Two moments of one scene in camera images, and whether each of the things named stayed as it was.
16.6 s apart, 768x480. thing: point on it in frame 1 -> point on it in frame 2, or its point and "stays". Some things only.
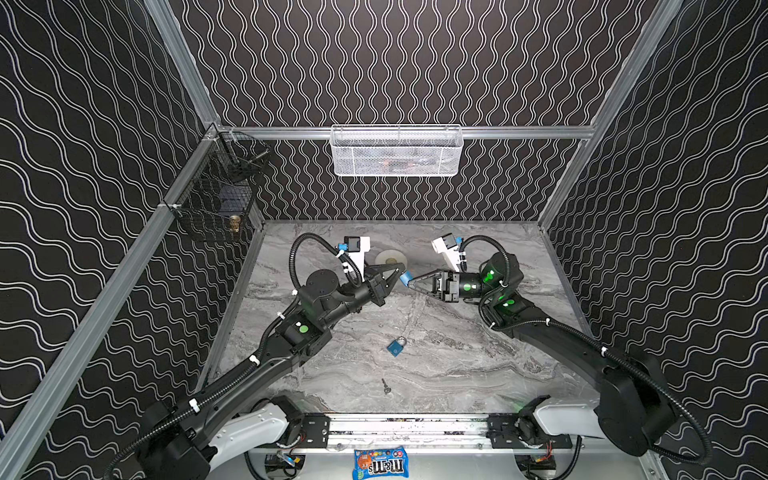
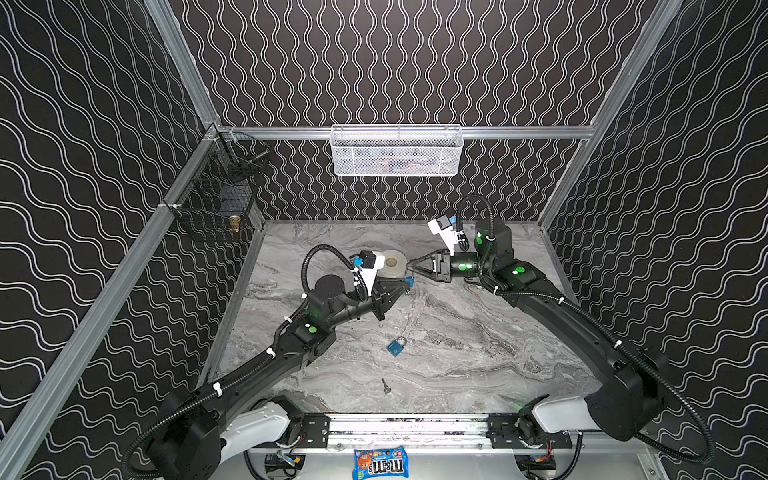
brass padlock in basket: x=234 y=223 stays
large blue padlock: x=395 y=347 stays
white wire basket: x=396 y=150 stays
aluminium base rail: x=478 y=431 stays
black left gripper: x=372 y=285 -> x=374 y=297
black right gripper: x=448 y=285 -> x=444 y=266
